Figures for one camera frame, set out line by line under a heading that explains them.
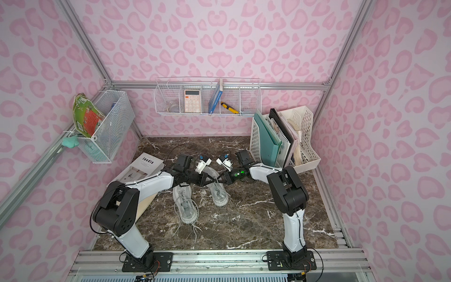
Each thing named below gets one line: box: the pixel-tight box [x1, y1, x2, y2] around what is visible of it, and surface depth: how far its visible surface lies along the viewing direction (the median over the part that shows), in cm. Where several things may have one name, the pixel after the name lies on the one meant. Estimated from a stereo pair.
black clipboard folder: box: [268, 108, 295, 169], surface depth 85 cm
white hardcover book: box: [105, 152, 166, 187], surface depth 101 cm
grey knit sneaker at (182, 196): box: [173, 185, 198, 224], surface depth 85 cm
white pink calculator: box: [183, 89, 201, 114], surface depth 97 cm
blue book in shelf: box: [207, 78, 224, 116], surface depth 90 cm
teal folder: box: [253, 109, 282, 168], surface depth 82 cm
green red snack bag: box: [72, 92, 106, 138], surface depth 74 cm
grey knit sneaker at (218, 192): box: [202, 166, 230, 207], surface depth 90 cm
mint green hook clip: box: [61, 134, 80, 149], surface depth 64 cm
